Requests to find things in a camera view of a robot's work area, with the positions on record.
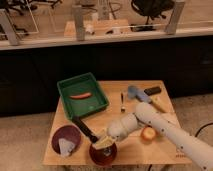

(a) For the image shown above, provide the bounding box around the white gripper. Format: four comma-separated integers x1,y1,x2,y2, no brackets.
107,121,126,139

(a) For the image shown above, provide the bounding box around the black handled dish brush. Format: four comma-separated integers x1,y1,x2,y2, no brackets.
72,116,113,150

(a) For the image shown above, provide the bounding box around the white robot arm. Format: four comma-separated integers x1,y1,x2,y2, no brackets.
107,102,213,171

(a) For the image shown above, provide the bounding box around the red bowl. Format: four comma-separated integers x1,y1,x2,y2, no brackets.
89,144,117,166

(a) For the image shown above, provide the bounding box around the orange fruit toy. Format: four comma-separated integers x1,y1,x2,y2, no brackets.
141,127,156,141

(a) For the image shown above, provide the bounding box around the orange sausage toy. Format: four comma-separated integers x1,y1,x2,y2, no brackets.
69,92,92,99

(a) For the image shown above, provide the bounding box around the maroon plate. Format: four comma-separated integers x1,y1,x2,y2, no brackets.
51,125,81,156

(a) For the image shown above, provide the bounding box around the green plastic tray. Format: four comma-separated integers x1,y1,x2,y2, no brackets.
57,73,109,120

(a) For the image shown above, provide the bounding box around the black rectangular block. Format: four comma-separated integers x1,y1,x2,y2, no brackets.
144,86,161,96

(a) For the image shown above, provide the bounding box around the crumpled white cloth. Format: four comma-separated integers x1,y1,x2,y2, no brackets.
59,138,75,157

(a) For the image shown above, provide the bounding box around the black office chair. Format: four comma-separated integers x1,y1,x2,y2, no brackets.
131,0,174,23

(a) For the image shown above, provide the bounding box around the wooden handled tool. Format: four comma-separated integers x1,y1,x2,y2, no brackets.
152,97,169,113

